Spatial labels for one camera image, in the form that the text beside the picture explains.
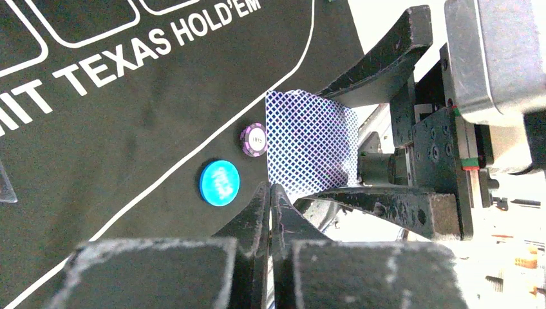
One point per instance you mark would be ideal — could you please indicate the blue round button chip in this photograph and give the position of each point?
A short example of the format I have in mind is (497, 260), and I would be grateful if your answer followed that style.
(219, 183)

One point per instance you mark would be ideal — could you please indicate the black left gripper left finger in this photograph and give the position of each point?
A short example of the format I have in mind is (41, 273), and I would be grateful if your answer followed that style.
(227, 270)

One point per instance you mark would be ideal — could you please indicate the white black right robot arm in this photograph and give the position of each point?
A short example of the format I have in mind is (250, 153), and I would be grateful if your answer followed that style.
(479, 111)

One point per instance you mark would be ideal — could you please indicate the red triangular all-in marker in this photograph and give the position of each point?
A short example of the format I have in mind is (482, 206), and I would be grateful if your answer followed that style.
(8, 194)

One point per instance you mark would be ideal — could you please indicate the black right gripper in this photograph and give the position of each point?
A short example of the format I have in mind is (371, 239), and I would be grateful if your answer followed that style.
(431, 185)

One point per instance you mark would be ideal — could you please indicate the purple chip bottom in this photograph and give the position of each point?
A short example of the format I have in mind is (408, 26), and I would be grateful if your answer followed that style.
(254, 140)

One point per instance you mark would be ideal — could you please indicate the black poker felt mat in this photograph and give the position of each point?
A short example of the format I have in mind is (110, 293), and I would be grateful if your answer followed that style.
(110, 110)

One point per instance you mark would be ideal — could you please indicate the blue card deck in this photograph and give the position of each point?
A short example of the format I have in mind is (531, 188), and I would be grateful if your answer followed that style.
(311, 143)

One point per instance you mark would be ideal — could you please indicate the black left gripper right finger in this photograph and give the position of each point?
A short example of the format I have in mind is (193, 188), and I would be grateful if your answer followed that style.
(312, 271)

